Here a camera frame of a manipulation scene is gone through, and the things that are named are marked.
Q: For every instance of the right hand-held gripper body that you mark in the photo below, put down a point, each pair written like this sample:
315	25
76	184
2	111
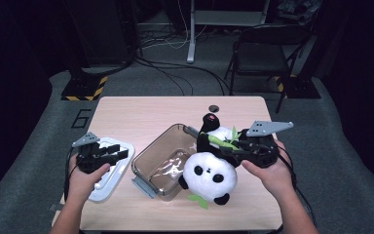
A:
261	151

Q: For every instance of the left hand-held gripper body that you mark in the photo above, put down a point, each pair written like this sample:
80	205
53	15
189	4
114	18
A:
89	159

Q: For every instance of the white storage box lid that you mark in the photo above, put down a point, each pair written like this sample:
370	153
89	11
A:
118	174

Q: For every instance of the panda plush toy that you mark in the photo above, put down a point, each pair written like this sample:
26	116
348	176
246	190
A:
207	175

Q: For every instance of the clear plastic storage box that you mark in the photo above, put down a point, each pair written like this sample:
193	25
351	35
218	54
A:
157	156

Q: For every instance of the person's left hand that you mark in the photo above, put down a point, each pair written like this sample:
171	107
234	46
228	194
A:
81	185

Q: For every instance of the person's right hand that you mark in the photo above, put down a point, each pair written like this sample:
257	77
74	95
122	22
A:
277	177

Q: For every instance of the striped black stand base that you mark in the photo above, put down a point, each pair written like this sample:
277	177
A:
82	89
300	87

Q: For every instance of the black folding chair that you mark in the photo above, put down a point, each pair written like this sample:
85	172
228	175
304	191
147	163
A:
259	58

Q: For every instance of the white metal stand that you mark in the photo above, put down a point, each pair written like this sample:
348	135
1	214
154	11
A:
191	35

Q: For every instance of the dark cloth pile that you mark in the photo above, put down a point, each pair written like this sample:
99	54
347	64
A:
298	11

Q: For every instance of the grey metal table bracket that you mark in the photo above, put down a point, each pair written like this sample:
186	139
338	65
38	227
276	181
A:
55	207

